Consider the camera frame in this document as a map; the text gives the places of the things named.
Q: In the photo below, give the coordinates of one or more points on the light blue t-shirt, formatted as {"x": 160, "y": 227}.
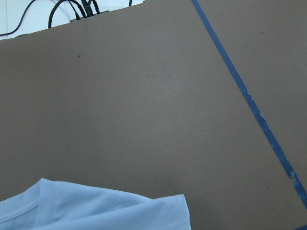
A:
{"x": 56, "y": 205}

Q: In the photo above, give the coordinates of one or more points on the left grey USB hub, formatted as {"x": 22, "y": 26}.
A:
{"x": 84, "y": 9}

